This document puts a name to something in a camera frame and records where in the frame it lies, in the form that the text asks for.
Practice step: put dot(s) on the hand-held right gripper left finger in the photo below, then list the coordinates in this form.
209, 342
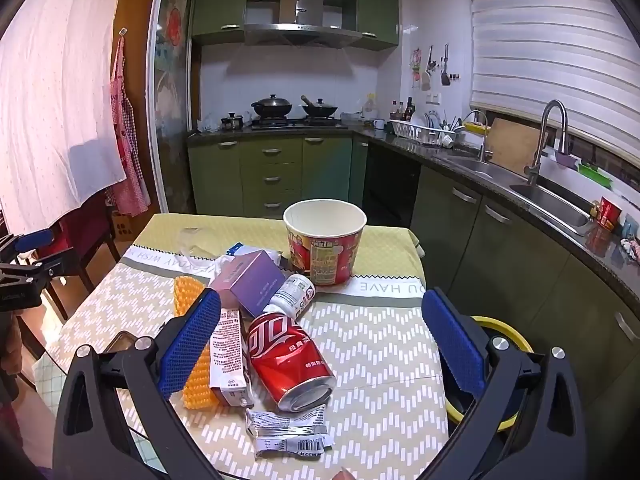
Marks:
190, 345

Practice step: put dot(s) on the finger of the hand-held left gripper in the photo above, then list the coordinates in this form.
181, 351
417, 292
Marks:
37, 267
32, 240

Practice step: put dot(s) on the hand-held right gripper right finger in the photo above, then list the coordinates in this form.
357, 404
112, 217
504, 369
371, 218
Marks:
452, 340

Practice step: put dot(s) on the red-white snack wrapper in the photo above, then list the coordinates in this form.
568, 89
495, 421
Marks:
227, 350

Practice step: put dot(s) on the orange spiky brush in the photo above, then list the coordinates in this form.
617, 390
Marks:
197, 395

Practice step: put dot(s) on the yellow bin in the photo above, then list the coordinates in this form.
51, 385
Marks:
500, 321

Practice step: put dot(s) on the purple cardboard box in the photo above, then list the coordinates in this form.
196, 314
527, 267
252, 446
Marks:
250, 280

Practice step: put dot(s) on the red soda can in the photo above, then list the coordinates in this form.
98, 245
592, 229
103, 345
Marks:
285, 355

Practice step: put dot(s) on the blue and white packet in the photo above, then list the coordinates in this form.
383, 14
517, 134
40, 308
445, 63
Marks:
240, 250

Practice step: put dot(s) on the small white plastic bottle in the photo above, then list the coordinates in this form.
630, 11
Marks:
295, 295

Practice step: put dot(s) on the silver foil wrapper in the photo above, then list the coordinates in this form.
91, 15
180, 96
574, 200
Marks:
285, 430

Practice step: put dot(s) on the red paper noodle cup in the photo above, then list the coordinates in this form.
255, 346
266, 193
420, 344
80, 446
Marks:
325, 255

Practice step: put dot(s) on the dark wooden chair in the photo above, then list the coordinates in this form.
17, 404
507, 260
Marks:
85, 230

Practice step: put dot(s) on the yellow patterned tablecloth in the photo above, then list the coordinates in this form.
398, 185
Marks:
375, 350

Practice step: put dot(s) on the green sink base cabinet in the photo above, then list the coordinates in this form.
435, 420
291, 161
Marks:
525, 270

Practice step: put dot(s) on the pink checked apron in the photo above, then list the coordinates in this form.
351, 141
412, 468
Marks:
125, 160

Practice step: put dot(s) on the white hanging cloth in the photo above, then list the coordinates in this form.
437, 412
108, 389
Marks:
60, 85

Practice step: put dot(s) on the steel sink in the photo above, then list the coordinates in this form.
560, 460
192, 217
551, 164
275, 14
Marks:
550, 205

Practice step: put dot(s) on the black built-in appliance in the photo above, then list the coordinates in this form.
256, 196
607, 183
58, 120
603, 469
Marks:
390, 185

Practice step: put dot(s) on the dark stone countertop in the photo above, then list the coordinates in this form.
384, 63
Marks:
600, 260

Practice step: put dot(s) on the green base cabinet with drawers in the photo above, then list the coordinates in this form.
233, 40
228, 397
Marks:
270, 175

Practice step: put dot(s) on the small chrome faucet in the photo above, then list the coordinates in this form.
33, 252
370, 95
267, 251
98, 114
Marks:
482, 145

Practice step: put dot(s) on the pile of candy wrappers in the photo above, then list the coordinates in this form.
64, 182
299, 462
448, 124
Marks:
631, 249

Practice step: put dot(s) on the wooden cutting board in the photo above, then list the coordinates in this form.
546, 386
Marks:
515, 147

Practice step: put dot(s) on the sliding glass door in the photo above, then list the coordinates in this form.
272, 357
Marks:
172, 85

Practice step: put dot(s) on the white dish rack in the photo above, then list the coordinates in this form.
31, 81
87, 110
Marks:
425, 132

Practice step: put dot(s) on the clear plastic bag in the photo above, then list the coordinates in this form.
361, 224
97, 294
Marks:
209, 124

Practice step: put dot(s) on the purple sponge holder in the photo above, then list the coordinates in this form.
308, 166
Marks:
565, 158

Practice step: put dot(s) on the yellow sink caddy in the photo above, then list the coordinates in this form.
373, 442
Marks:
475, 127

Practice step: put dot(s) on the green plastic tray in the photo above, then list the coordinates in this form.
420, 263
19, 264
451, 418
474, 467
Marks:
595, 174

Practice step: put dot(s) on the small lidded pot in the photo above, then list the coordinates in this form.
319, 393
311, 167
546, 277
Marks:
232, 121

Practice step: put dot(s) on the dark sauce bottle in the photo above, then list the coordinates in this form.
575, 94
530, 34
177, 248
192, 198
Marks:
409, 110

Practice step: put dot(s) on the brown condiment bottle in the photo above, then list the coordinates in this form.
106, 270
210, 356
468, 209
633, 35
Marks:
397, 111

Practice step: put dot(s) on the tall steel faucet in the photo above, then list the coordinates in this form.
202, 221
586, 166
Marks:
562, 130

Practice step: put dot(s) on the gas stove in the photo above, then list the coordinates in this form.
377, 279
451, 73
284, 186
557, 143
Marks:
295, 122

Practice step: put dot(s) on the cooking oil bottle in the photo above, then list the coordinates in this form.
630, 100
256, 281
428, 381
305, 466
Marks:
370, 107

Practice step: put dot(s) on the black wok with lid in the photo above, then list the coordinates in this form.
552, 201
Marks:
271, 107

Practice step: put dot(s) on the black spatula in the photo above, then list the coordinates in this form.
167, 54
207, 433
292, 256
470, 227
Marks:
445, 77

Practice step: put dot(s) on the black wok with utensil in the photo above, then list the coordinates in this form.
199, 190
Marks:
320, 108

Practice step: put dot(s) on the white window blind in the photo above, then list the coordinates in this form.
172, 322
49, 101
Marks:
550, 50

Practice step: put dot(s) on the steel range hood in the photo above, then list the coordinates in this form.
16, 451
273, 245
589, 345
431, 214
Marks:
300, 35

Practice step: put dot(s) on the white wall socket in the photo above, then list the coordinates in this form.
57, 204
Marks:
433, 98

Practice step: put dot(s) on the pink wall decoration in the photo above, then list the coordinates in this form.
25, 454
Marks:
416, 65

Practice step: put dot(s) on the green wall cabinets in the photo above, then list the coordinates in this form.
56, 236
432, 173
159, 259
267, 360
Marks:
220, 5

